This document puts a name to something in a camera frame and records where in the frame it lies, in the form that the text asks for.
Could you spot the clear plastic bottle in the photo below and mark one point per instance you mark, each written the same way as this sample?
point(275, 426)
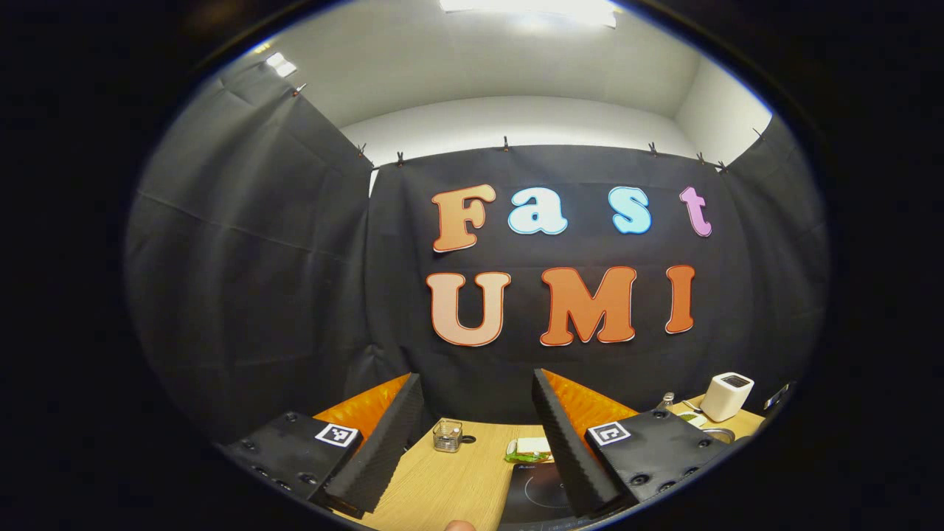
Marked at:
point(667, 402)

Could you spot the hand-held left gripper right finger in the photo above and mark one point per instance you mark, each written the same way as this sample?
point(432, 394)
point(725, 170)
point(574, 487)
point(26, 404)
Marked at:
point(568, 442)

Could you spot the small ceiling light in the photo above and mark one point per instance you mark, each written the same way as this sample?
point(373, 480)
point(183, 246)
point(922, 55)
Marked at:
point(281, 65)

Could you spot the white box appliance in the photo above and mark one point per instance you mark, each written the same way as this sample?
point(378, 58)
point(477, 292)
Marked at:
point(726, 398)

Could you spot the large ceiling light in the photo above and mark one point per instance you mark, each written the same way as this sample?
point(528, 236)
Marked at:
point(531, 9)

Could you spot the sandwich with lettuce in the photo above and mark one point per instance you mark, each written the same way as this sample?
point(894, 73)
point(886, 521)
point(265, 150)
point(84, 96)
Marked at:
point(531, 447)

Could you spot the black induction cooktop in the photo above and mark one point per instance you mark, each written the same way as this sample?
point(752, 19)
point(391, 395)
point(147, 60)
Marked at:
point(538, 494)

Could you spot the metal mesh holder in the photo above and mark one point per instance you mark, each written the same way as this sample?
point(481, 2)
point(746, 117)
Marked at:
point(447, 436)

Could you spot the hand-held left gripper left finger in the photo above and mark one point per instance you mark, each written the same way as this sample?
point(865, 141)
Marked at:
point(383, 442)

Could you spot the row of black cloth clips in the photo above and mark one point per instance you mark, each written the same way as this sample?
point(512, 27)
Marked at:
point(506, 142)

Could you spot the black backdrop cloth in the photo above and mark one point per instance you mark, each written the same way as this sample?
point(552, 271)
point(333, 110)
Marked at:
point(295, 243)

